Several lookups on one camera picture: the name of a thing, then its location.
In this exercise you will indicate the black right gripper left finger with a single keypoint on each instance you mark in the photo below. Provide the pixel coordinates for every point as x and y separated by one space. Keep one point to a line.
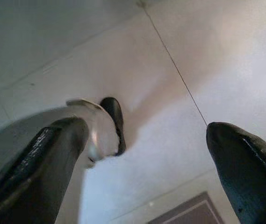
41 177

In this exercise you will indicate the brown floor mat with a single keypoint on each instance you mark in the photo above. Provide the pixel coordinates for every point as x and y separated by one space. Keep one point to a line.
193 210

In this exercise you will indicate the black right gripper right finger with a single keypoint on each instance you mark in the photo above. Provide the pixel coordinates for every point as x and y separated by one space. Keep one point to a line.
247 177

